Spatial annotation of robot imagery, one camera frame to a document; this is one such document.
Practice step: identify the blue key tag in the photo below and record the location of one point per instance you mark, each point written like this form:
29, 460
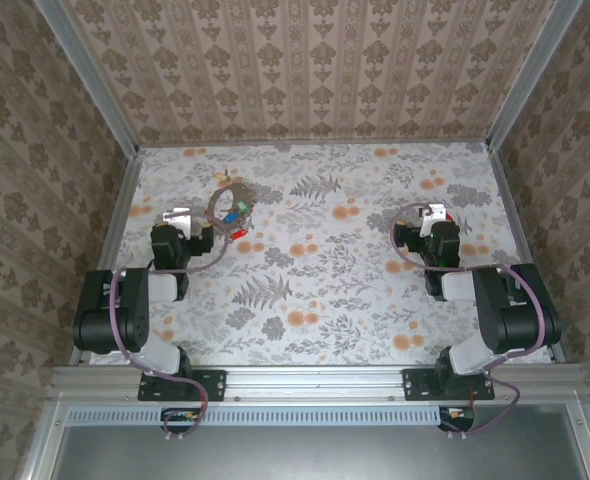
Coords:
231, 218

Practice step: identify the red key tag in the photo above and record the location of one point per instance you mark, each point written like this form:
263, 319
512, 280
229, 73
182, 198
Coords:
237, 234

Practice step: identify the green key tag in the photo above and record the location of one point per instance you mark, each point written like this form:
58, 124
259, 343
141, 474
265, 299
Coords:
241, 205

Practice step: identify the metal keyring band with rings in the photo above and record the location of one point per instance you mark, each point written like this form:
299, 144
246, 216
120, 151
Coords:
244, 191

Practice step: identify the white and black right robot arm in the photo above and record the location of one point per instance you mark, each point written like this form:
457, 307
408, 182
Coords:
515, 320

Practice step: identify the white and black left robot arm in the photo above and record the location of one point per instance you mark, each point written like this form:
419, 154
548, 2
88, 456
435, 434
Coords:
100, 310

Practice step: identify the grey metal sheet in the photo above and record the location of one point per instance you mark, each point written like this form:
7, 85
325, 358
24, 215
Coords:
325, 455

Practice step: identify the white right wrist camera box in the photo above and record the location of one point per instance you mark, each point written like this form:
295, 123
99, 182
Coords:
437, 211

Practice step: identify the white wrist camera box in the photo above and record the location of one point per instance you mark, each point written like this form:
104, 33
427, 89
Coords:
180, 227
437, 211

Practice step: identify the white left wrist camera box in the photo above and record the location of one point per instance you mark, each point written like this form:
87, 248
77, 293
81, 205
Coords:
180, 227

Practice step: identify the aluminium side rail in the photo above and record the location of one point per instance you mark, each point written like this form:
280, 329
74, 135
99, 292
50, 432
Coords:
517, 225
109, 250

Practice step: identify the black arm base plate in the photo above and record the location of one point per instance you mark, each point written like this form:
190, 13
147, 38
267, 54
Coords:
210, 385
417, 385

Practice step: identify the aluminium corner post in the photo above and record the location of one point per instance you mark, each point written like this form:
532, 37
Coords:
531, 75
97, 85

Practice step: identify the aluminium front rail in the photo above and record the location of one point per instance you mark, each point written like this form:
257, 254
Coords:
315, 382

